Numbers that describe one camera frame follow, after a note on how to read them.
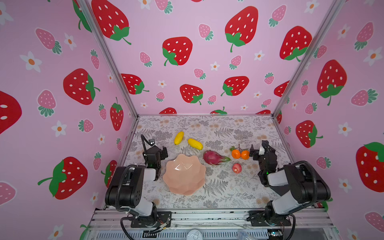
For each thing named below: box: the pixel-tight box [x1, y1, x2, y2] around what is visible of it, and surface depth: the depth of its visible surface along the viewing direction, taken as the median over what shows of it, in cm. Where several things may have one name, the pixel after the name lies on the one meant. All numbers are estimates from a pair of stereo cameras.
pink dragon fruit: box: [203, 150, 232, 166], surface depth 92 cm
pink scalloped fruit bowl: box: [162, 154, 206, 196], surface depth 90 cm
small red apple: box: [232, 163, 242, 174], surface depth 90 cm
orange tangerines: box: [230, 143, 250, 160], surface depth 95 cm
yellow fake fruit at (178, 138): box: [174, 131, 185, 146], surface depth 106 cm
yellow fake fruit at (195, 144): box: [187, 138, 204, 151], surface depth 102 cm
